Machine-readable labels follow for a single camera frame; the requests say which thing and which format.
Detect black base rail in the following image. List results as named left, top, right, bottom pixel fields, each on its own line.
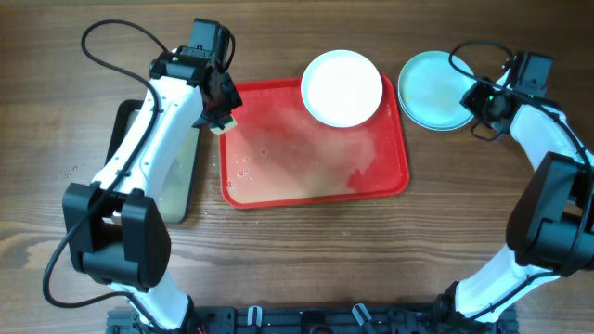
left=105, top=303, right=520, bottom=334

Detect red serving tray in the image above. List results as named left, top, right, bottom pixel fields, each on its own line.
left=219, top=76, right=410, bottom=210

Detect white plate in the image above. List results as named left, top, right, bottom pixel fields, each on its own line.
left=301, top=49, right=383, bottom=128

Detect light blue plate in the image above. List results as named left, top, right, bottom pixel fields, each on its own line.
left=399, top=99, right=473, bottom=132
left=397, top=50, right=475, bottom=111

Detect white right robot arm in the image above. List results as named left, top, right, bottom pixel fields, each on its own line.
left=432, top=52, right=593, bottom=333

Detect black water tray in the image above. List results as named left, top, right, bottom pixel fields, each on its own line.
left=105, top=99, right=200, bottom=225

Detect green yellow sponge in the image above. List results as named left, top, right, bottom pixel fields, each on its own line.
left=209, top=115, right=238, bottom=135

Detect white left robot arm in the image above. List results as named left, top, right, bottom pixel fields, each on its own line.
left=42, top=19, right=242, bottom=333

